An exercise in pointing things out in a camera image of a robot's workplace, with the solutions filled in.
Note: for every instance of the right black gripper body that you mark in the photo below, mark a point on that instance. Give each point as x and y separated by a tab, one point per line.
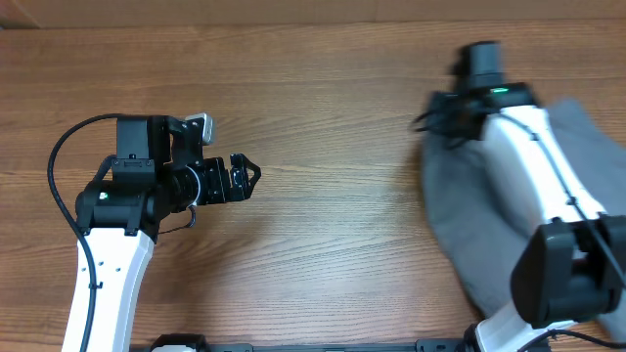
438	120

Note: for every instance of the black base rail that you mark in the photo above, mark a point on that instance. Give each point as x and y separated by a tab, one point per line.
197	342

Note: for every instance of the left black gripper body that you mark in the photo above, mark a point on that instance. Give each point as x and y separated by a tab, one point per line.
202	186

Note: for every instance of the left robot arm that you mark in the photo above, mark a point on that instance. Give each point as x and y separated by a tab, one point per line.
158	169

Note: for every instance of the grey shorts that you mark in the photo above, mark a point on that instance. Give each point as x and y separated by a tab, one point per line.
479	220

